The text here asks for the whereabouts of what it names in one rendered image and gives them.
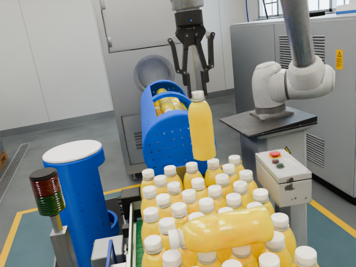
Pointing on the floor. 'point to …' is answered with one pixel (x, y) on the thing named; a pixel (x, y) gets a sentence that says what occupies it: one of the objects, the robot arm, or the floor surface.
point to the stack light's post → (63, 248)
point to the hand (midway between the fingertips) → (196, 85)
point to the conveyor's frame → (133, 248)
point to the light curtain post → (197, 68)
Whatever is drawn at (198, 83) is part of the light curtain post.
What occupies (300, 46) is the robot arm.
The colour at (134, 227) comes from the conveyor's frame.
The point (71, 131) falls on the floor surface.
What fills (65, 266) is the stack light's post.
